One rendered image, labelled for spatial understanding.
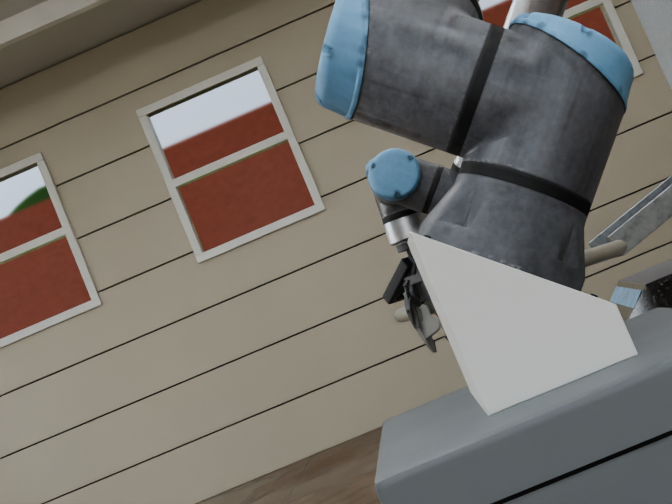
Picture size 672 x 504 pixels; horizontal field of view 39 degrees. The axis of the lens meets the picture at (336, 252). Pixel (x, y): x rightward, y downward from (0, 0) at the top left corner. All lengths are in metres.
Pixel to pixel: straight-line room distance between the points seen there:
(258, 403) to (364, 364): 0.96
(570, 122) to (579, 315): 0.20
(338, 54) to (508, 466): 0.46
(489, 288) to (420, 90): 0.22
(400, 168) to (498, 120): 0.64
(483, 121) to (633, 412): 0.34
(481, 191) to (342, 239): 7.09
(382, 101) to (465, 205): 0.14
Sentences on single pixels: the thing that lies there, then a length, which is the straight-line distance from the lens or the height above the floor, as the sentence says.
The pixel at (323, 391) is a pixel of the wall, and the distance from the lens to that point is 8.14.
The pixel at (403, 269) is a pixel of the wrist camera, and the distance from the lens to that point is 1.81.
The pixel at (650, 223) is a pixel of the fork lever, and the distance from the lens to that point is 2.03.
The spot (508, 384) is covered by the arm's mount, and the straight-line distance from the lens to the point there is 0.97.
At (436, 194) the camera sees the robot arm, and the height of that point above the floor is 1.13.
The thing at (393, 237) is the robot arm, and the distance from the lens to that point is 1.78.
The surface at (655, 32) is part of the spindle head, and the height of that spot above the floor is 1.31.
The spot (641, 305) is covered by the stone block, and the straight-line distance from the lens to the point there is 1.93.
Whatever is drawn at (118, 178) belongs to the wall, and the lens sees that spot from 8.48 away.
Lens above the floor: 1.00
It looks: 4 degrees up
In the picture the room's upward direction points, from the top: 23 degrees counter-clockwise
